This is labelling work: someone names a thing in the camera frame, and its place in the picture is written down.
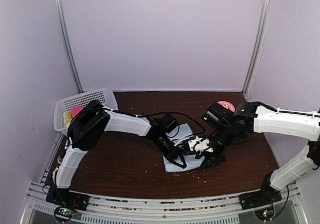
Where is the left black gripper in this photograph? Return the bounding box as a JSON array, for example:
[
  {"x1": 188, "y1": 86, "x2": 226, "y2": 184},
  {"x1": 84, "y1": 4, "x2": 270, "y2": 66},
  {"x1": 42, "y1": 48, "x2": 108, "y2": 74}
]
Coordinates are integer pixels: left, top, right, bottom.
[{"x1": 151, "y1": 135, "x2": 187, "y2": 169}]

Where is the light blue towel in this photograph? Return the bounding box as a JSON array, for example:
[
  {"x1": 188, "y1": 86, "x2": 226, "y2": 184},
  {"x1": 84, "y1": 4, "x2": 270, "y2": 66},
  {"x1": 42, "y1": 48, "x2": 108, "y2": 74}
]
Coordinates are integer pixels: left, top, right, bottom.
[{"x1": 163, "y1": 124, "x2": 203, "y2": 173}]

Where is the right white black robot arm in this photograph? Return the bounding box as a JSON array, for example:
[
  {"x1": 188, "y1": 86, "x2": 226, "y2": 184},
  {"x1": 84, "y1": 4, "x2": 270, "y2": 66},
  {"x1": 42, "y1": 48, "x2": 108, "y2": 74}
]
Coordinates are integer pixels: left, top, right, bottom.
[{"x1": 187, "y1": 102, "x2": 320, "y2": 205}]

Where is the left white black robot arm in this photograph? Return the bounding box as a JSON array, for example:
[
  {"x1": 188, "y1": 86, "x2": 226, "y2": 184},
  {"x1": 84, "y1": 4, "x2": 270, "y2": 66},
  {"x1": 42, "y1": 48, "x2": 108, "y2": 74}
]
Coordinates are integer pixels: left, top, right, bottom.
[{"x1": 50, "y1": 100, "x2": 187, "y2": 206}]

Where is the red white patterned ceramic bowl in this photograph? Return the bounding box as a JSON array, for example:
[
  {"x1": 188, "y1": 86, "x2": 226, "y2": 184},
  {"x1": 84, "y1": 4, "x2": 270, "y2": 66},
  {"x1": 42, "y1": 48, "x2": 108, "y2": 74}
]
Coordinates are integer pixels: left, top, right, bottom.
[{"x1": 218, "y1": 101, "x2": 236, "y2": 113}]

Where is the right round circuit board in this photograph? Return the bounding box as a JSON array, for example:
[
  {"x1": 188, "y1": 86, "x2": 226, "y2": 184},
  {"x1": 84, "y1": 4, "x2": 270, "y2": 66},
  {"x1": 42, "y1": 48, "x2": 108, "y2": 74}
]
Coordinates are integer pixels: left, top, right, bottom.
[{"x1": 254, "y1": 206, "x2": 275, "y2": 221}]

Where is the round circuit board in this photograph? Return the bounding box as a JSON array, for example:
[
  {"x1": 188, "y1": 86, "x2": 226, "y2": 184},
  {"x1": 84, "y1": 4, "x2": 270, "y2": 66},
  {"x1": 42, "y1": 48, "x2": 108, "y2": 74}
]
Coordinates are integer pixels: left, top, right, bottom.
[
  {"x1": 254, "y1": 206, "x2": 275, "y2": 221},
  {"x1": 53, "y1": 206, "x2": 74, "y2": 222}
]

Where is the white perforated plastic basket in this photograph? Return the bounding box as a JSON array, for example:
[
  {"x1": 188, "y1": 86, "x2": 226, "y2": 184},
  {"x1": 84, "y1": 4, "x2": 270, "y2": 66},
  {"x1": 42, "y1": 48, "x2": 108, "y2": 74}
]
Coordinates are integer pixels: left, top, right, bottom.
[{"x1": 53, "y1": 88, "x2": 118, "y2": 136}]

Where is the yellow white cup in basket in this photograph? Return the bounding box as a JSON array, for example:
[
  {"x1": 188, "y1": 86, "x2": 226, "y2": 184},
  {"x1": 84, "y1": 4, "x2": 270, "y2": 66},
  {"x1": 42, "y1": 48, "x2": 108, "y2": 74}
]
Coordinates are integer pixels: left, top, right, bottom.
[{"x1": 63, "y1": 111, "x2": 73, "y2": 128}]

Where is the left round circuit board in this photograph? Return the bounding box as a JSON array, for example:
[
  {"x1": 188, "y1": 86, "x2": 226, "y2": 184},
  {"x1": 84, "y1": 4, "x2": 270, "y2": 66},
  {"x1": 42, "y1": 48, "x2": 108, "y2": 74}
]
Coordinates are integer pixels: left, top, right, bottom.
[{"x1": 53, "y1": 206, "x2": 74, "y2": 222}]

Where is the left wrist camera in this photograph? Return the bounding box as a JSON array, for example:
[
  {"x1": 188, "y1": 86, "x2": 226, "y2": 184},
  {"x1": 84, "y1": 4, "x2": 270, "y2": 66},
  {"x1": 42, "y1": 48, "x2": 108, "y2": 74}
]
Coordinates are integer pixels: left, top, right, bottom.
[{"x1": 159, "y1": 114, "x2": 180, "y2": 138}]

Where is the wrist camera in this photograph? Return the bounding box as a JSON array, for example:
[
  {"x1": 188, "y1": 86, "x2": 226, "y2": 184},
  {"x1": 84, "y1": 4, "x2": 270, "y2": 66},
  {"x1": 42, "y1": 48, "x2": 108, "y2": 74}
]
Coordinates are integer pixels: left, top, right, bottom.
[
  {"x1": 159, "y1": 114, "x2": 180, "y2": 138},
  {"x1": 201, "y1": 102, "x2": 234, "y2": 129}
]

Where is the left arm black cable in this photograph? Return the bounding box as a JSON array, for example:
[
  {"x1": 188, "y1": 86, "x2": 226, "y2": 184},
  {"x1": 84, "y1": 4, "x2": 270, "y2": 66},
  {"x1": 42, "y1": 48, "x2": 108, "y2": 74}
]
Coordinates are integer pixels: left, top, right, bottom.
[{"x1": 134, "y1": 111, "x2": 205, "y2": 134}]

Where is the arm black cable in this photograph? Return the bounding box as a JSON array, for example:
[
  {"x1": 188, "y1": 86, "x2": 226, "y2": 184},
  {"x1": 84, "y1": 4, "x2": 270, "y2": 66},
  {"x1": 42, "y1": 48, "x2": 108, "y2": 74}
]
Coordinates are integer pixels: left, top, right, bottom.
[
  {"x1": 271, "y1": 183, "x2": 292, "y2": 209},
  {"x1": 134, "y1": 111, "x2": 205, "y2": 134}
]

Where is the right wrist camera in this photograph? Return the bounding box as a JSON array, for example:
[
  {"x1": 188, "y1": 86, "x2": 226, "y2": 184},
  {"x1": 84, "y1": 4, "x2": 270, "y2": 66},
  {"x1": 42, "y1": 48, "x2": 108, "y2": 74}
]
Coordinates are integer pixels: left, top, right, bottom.
[{"x1": 201, "y1": 102, "x2": 234, "y2": 129}]

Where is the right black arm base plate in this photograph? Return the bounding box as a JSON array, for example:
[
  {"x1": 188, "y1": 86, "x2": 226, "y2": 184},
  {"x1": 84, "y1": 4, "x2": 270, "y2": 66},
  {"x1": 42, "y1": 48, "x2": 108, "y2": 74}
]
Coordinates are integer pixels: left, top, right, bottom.
[{"x1": 239, "y1": 188, "x2": 282, "y2": 210}]

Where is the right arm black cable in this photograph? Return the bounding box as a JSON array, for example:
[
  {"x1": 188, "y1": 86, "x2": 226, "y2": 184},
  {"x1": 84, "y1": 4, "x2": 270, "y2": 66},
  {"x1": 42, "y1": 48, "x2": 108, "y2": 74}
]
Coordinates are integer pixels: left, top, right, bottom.
[{"x1": 271, "y1": 183, "x2": 292, "y2": 209}]

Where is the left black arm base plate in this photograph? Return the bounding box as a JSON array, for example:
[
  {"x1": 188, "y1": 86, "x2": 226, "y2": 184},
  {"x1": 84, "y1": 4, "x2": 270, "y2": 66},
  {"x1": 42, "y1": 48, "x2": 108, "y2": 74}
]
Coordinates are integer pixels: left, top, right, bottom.
[{"x1": 45, "y1": 187, "x2": 89, "y2": 211}]

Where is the right aluminium frame post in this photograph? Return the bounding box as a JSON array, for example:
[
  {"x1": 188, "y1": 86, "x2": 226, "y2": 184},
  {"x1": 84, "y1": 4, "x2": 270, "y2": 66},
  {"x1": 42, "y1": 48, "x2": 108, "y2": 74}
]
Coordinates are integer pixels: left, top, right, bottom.
[{"x1": 242, "y1": 0, "x2": 272, "y2": 99}]

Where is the aluminium frame post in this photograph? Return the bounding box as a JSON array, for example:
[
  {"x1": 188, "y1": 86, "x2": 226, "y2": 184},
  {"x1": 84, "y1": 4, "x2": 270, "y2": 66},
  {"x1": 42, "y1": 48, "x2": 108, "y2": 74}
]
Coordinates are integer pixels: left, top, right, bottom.
[
  {"x1": 54, "y1": 0, "x2": 84, "y2": 93},
  {"x1": 242, "y1": 0, "x2": 272, "y2": 99}
]

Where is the left aluminium frame post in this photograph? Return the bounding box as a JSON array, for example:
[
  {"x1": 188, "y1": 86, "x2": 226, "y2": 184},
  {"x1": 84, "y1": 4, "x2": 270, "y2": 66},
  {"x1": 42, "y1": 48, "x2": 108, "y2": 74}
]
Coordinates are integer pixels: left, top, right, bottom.
[{"x1": 54, "y1": 0, "x2": 84, "y2": 93}]

